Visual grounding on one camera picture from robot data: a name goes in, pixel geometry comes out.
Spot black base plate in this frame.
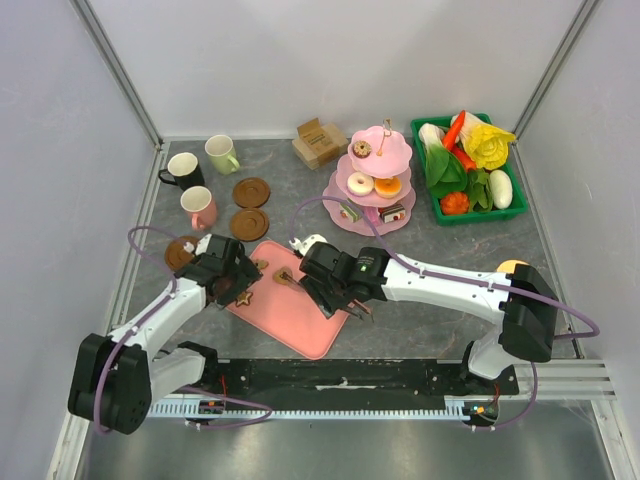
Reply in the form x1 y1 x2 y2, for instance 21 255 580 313
179 359 519 412

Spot brown saucer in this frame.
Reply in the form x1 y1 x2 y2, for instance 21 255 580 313
232 177 271 208
230 208 270 242
164 235 199 272

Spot green mug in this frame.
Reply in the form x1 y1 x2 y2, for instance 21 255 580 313
205 135 240 175

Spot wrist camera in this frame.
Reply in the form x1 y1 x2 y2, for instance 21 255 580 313
289 234 327 257
183 234 212 256

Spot small orange glazed donut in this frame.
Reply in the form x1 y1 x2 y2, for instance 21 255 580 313
374 176 403 199

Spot green layered cake slice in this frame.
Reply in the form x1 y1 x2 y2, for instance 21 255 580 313
339 202 362 223

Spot yellow round sponge cake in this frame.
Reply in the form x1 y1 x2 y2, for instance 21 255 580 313
496 259 528 274

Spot orange pumpkin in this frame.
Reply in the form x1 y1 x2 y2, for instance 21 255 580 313
440 192 470 216

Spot heart shaped cookie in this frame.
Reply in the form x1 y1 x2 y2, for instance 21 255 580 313
273 267 295 285

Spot pink mug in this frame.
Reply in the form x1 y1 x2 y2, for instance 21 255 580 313
180 186 218 231

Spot cardboard box stack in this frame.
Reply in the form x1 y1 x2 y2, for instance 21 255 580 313
292 118 349 170

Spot pink serving tray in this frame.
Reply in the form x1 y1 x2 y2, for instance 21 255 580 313
227 240 348 360

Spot green bok choy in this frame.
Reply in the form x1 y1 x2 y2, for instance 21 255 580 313
418 123 468 199

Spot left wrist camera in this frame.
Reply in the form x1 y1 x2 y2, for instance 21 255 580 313
183 234 212 256

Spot red chili pepper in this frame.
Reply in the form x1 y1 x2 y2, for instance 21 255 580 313
442 110 466 151

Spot pink three tier stand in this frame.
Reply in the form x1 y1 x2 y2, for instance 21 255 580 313
322 118 416 236

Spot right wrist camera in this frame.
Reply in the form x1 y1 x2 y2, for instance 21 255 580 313
289 234 327 257

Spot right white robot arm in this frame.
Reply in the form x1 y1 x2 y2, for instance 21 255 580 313
295 240 558 394

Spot small chocolate nut donut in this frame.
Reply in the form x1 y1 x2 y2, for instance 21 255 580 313
352 140 372 158

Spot metal serving tongs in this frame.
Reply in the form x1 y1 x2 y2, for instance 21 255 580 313
286 275 374 321

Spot pink layered cake slice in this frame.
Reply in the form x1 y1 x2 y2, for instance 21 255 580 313
364 206 380 226

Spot white eggplant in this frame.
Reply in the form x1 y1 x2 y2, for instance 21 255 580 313
489 170 513 210

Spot white cable duct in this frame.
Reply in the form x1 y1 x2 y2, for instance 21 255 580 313
147 394 497 421

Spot chocolate cake slice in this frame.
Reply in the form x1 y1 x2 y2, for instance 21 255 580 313
378 203 406 224

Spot star shaped cookie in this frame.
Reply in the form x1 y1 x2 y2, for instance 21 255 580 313
235 291 253 307

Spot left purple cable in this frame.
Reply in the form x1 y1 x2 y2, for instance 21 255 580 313
92 225 274 435

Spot yellow napa cabbage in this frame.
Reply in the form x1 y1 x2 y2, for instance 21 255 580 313
459 113 516 170

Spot brown saucer middle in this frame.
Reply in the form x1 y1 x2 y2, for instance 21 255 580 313
230 208 270 242

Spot spinach leaves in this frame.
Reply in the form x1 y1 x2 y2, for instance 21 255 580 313
465 169 494 213

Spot brown saucer upper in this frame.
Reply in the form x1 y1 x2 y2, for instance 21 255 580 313
232 177 271 208

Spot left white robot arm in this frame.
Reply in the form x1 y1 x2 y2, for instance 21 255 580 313
67 234 262 434

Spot brown saucer lower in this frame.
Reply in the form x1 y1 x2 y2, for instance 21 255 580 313
164 235 199 272

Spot black mug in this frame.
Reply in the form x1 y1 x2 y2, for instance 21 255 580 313
158 152 206 191

